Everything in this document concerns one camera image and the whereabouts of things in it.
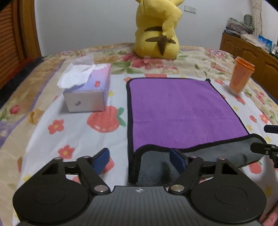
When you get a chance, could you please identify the purple tissue box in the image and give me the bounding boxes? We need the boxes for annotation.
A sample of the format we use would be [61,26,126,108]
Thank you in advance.
[57,54,111,113]

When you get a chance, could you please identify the wooden side cabinet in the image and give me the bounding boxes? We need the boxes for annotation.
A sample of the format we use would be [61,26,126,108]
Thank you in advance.
[220,32,278,99]

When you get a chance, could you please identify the purple and grey towel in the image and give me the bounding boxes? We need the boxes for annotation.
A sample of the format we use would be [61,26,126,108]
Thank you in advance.
[126,78,265,186]

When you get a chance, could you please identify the yellow Pikachu plush toy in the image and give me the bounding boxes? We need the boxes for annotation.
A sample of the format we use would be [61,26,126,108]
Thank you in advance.
[134,0,184,60]

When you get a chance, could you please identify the white wall switch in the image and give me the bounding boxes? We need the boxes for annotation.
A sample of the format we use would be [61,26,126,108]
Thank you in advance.
[184,5,197,14]

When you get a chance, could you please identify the wooden room door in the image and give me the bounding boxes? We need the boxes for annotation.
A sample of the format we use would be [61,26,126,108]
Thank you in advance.
[19,0,42,59]

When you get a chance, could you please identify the wooden slatted wardrobe door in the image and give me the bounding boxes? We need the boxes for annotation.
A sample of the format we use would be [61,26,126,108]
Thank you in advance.
[0,1,26,88]

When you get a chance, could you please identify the orange plastic cup with lid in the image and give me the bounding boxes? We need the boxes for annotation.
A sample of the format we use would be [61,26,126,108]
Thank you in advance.
[229,57,255,96]

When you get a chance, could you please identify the floral curtain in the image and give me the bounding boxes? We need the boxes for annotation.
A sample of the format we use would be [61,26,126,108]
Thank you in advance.
[252,0,263,36]

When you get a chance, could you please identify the floral bed blanket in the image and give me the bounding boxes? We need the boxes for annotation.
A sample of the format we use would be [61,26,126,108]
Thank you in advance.
[1,43,277,225]

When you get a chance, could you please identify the pile of clutter on cabinet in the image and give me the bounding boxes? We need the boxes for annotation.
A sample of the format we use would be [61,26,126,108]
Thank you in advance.
[224,14,273,54]

